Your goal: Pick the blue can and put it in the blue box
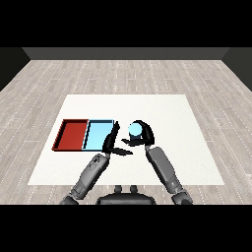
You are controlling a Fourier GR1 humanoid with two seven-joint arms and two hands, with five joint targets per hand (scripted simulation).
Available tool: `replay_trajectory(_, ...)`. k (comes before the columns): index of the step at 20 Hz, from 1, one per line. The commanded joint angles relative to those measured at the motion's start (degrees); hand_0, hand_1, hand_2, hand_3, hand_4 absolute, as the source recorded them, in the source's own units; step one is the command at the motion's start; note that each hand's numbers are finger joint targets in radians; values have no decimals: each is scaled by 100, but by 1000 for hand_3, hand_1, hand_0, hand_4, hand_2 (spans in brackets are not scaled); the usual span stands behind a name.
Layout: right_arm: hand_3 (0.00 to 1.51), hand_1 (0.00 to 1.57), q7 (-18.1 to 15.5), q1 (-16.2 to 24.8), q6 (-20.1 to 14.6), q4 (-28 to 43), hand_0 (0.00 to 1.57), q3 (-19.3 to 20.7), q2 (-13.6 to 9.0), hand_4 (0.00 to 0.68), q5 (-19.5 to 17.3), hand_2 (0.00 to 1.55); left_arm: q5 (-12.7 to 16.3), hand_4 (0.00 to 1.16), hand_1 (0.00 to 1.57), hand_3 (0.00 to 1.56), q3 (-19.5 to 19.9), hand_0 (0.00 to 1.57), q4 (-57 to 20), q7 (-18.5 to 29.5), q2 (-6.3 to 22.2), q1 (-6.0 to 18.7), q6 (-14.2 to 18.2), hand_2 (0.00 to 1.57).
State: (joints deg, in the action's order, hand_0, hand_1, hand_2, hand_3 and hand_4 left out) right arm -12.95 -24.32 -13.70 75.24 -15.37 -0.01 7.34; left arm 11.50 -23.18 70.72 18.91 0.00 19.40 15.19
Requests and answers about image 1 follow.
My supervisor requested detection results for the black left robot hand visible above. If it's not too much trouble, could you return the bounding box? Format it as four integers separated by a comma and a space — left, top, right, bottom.
101, 120, 134, 157

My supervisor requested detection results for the dark grey robot body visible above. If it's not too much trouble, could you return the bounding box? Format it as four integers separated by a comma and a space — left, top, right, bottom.
95, 185, 157, 206

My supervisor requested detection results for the red shallow open box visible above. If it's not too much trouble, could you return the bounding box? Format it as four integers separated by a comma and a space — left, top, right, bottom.
51, 118, 90, 153

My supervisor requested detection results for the small blue can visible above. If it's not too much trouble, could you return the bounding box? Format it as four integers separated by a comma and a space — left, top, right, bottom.
128, 121, 143, 144

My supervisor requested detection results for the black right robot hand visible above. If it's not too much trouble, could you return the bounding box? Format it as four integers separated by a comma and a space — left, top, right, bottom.
121, 119, 156, 148

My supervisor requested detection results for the light blue shallow open box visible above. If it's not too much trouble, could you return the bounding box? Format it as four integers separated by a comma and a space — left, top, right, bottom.
81, 118, 115, 152

